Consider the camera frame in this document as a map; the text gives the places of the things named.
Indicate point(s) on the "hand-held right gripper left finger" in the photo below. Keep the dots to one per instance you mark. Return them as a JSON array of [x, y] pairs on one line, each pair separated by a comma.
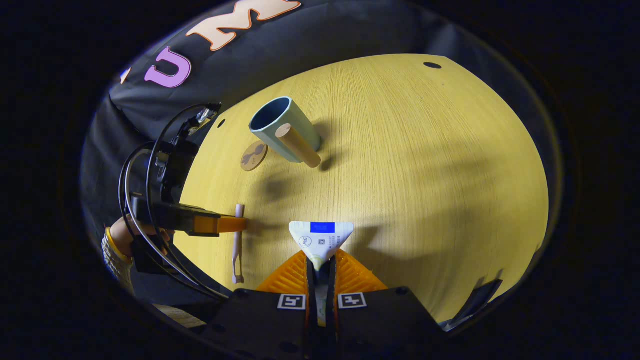
[[265, 325]]

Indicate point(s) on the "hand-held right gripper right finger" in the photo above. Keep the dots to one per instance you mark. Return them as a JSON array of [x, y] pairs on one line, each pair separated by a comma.
[[380, 325]]

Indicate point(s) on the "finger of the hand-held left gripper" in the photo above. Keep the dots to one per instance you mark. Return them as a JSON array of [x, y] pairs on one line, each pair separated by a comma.
[[225, 225]]

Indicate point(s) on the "pale pink toothbrush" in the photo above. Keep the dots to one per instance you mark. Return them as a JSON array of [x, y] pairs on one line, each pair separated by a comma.
[[238, 250]]

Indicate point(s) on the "round brown coaster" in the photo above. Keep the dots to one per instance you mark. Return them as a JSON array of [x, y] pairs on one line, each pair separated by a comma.
[[253, 156]]

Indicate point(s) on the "white toothpaste tube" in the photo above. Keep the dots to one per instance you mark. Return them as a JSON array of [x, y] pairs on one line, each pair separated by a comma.
[[320, 242]]

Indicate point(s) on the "yellow wooden desktop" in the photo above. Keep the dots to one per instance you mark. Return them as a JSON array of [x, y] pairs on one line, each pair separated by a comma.
[[425, 190]]

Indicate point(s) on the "black backdrop cloth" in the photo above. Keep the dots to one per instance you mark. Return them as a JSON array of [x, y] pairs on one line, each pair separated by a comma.
[[260, 55]]

